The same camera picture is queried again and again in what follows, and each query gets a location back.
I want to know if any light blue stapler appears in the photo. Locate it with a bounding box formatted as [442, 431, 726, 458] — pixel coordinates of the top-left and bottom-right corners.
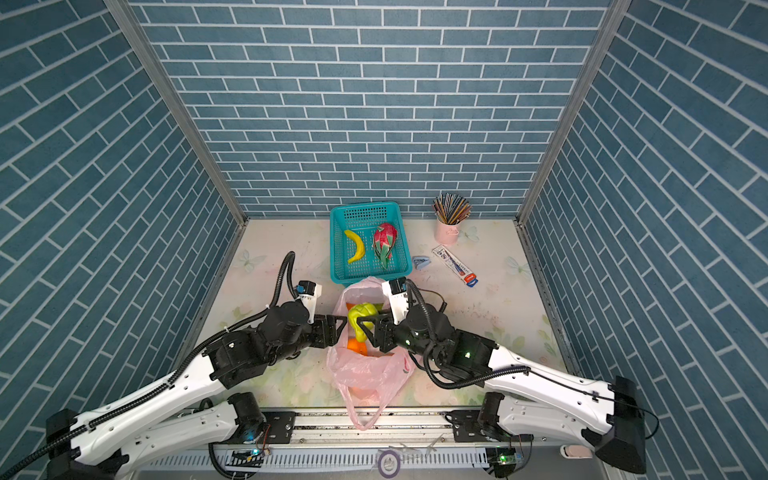
[412, 256, 431, 270]

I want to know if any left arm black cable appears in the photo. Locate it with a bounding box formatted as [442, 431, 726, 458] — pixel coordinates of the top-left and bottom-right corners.
[0, 250, 299, 480]

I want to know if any teal plastic basket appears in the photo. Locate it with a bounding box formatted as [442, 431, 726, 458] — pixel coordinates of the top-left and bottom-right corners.
[330, 202, 413, 286]

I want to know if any left corner aluminium post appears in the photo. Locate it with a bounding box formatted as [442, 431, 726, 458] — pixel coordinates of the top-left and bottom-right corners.
[104, 0, 248, 227]

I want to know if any green pepper fruit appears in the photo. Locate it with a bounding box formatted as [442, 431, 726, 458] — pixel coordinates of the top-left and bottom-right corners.
[347, 303, 379, 342]

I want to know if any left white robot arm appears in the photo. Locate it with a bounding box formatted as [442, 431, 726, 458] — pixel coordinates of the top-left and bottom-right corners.
[46, 300, 347, 479]

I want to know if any pink metal pencil bucket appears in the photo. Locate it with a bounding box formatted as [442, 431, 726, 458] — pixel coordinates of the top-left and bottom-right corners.
[434, 220, 460, 246]

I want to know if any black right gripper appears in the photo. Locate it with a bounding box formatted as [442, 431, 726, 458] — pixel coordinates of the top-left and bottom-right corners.
[357, 306, 447, 365]

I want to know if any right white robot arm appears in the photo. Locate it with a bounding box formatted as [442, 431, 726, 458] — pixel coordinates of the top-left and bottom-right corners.
[350, 304, 648, 474]

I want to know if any pink plastic bag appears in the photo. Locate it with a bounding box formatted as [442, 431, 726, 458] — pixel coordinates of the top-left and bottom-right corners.
[326, 277, 416, 431]

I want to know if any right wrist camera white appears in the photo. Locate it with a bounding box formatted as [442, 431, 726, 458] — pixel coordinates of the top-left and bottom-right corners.
[382, 277, 409, 325]

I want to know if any right corner aluminium post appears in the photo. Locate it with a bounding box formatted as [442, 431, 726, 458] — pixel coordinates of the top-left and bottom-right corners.
[517, 0, 631, 227]

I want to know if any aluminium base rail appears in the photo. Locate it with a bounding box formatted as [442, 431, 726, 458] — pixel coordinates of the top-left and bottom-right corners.
[117, 399, 596, 478]

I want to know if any corner aluminium post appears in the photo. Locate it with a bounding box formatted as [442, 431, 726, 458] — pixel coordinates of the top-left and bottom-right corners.
[517, 0, 631, 227]
[104, 0, 248, 227]

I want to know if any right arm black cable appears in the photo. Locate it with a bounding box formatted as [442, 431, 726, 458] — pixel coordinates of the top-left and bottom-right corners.
[406, 278, 535, 391]

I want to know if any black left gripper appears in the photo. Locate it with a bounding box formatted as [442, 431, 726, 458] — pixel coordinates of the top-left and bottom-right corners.
[268, 313, 352, 368]

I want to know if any yellow banana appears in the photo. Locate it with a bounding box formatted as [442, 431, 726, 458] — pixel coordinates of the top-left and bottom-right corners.
[344, 230, 365, 264]

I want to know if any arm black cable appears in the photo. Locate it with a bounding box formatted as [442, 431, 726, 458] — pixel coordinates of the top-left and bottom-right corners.
[406, 278, 535, 391]
[0, 250, 299, 480]

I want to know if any orange fruit in bag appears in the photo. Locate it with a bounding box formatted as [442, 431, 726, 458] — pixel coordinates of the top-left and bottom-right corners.
[347, 337, 368, 356]

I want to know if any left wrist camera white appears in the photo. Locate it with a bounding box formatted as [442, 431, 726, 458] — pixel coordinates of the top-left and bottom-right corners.
[296, 280, 322, 324]

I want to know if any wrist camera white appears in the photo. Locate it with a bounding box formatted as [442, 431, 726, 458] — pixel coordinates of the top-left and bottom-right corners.
[296, 280, 322, 324]
[382, 277, 409, 325]

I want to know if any red dragon fruit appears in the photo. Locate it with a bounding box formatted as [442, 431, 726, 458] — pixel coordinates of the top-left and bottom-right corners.
[373, 223, 398, 269]

